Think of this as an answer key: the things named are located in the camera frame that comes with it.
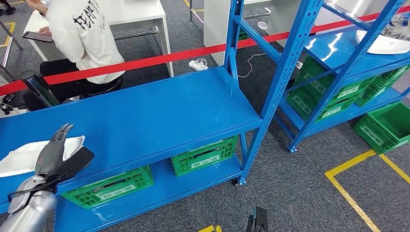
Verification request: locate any red barrier belt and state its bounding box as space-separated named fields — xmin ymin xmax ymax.
xmin=0 ymin=4 xmax=410 ymax=97

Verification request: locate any black stool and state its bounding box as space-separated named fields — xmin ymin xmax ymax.
xmin=79 ymin=76 xmax=124 ymax=99

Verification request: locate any white table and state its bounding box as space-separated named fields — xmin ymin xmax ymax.
xmin=265 ymin=0 xmax=398 ymax=49

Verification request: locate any white curved plastic part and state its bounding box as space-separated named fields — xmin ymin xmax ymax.
xmin=0 ymin=135 xmax=87 ymax=178

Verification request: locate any black phone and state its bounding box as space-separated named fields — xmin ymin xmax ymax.
xmin=21 ymin=31 xmax=54 ymax=44

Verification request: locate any white cabinet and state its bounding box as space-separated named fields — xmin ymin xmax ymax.
xmin=203 ymin=0 xmax=273 ymax=66

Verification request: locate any blue metal shelf rack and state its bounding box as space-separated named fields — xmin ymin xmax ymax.
xmin=0 ymin=0 xmax=325 ymax=232
xmin=275 ymin=0 xmax=410 ymax=154

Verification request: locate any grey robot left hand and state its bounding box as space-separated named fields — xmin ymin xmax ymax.
xmin=34 ymin=123 xmax=96 ymax=187

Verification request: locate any white power strip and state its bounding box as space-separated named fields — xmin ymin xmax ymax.
xmin=188 ymin=58 xmax=209 ymax=72

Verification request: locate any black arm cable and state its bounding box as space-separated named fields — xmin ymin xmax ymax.
xmin=8 ymin=168 xmax=72 ymax=212

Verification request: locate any white desk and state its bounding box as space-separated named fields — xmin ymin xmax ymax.
xmin=23 ymin=0 xmax=175 ymax=78

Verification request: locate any white cable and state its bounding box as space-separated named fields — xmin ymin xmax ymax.
xmin=237 ymin=53 xmax=267 ymax=79

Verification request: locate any black belt post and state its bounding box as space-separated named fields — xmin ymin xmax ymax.
xmin=19 ymin=70 xmax=61 ymax=108

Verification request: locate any person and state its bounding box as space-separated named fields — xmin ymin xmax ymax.
xmin=22 ymin=0 xmax=126 ymax=111

